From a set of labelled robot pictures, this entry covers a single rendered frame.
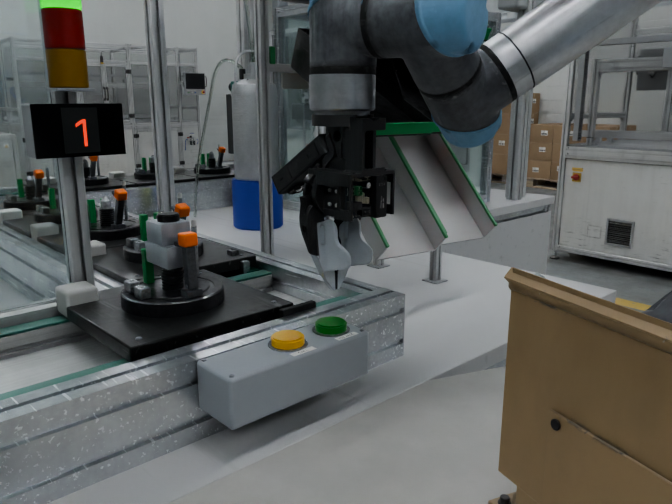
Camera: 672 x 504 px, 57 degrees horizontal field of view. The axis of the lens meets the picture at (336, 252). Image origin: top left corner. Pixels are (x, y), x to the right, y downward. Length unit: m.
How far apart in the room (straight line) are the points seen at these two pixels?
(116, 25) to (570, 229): 9.22
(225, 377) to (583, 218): 4.57
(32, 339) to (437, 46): 0.64
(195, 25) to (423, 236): 12.01
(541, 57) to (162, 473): 0.61
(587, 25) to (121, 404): 0.64
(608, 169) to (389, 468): 4.41
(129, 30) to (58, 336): 11.52
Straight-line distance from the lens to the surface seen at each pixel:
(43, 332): 0.93
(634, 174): 4.91
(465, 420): 0.80
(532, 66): 0.74
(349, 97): 0.68
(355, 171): 0.68
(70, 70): 0.91
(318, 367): 0.74
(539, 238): 2.64
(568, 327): 0.52
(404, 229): 1.08
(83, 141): 0.91
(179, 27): 12.80
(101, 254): 1.20
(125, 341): 0.77
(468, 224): 1.20
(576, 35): 0.75
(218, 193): 2.29
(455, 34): 0.62
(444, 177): 1.25
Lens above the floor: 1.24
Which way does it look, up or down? 14 degrees down
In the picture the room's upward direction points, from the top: straight up
